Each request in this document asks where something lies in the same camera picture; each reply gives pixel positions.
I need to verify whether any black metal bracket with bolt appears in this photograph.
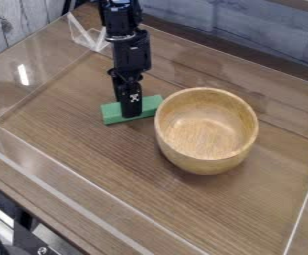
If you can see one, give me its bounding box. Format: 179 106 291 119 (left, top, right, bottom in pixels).
13 222 62 255

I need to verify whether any green rectangular block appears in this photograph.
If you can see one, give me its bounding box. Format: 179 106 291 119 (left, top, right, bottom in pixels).
101 95 164 125

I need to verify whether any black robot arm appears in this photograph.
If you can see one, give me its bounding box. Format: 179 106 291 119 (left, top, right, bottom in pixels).
98 0 152 118

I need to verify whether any round wooden bowl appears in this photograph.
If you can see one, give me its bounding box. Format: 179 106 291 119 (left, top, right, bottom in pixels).
154 87 259 175

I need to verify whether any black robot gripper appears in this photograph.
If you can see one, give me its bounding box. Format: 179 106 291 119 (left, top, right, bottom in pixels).
108 29 152 118

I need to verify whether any clear acrylic corner bracket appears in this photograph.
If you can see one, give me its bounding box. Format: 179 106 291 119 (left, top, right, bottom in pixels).
68 13 110 52

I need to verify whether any clear acrylic tray wall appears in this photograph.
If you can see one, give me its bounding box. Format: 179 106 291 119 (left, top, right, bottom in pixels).
0 127 212 255

